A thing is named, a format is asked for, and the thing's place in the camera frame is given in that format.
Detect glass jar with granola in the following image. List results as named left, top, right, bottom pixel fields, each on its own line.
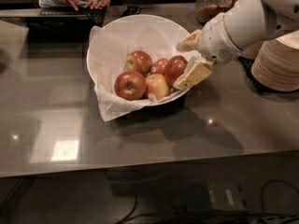
left=195, top=0, right=233, bottom=24

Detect black laptop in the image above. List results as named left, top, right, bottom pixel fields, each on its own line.
left=25, top=7, right=106, bottom=40

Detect black phone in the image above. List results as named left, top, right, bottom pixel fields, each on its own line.
left=121, top=6, right=141, bottom=17

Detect person's left hand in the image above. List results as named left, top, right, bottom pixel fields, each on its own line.
left=84, top=0, right=110, bottom=9

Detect large white bowl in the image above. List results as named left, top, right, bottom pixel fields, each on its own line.
left=86, top=13, right=200, bottom=107

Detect red apple back centre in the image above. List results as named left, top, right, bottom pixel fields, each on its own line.
left=150, top=58, right=168, bottom=75

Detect yellowish apple front centre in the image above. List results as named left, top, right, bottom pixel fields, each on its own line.
left=145, top=74, right=170, bottom=101

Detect dark power box under table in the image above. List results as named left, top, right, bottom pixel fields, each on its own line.
left=184, top=182, right=248, bottom=213

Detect stack of paper plates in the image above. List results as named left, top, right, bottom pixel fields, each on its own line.
left=241, top=41, right=263, bottom=60

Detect white paper bowl liner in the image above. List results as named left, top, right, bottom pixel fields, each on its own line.
left=87, top=25, right=200, bottom=121

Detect front stack paper plates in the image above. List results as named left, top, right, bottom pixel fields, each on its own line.
left=251, top=32, right=299, bottom=92

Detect black cable under table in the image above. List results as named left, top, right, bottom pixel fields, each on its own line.
left=115, top=179, right=299, bottom=224

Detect red apple back left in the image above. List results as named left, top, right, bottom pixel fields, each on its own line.
left=126, top=50, right=152, bottom=76

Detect black mat under plates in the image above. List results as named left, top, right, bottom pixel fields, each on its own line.
left=238, top=57, right=287, bottom=95

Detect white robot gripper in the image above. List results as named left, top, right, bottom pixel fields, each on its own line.
left=174, top=12, right=242, bottom=90

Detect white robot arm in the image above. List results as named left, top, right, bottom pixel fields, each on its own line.
left=174, top=0, right=299, bottom=90

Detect dark red apple right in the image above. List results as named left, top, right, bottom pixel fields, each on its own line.
left=164, top=55, right=188, bottom=87

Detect red apple front left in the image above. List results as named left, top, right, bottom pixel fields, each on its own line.
left=114, top=71, right=147, bottom=101

